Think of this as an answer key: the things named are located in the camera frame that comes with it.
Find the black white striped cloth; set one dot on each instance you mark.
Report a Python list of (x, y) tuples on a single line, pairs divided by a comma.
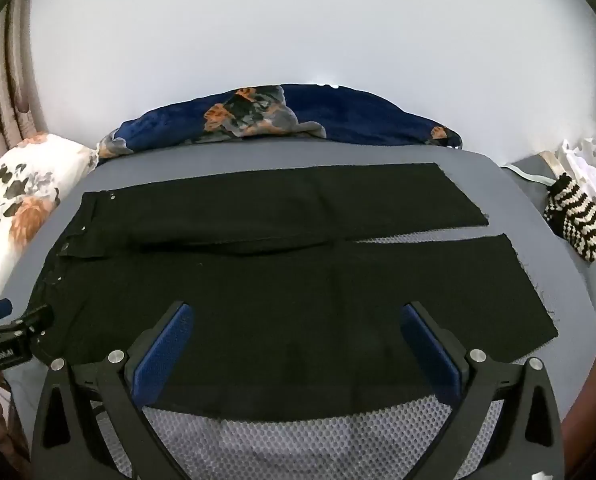
[(571, 214)]

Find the grey mesh mattress cover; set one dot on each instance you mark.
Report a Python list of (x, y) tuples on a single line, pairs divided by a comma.
[(372, 446)]

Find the black pants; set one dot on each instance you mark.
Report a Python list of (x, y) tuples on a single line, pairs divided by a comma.
[(296, 278)]

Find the navy floral blanket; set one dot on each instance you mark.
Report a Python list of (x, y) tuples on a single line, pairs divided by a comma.
[(338, 114)]

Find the white floral pillow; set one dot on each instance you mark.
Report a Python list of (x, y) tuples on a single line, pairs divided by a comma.
[(35, 176)]

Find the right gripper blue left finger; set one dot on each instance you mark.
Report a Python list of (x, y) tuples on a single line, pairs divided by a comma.
[(156, 351)]

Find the grey folded cloth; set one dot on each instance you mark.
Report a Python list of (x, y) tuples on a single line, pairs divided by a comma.
[(532, 174)]

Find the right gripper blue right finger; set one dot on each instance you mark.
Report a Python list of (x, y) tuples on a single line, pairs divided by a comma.
[(440, 356)]

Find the beige curtain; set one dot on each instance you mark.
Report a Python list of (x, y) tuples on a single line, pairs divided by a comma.
[(17, 88)]

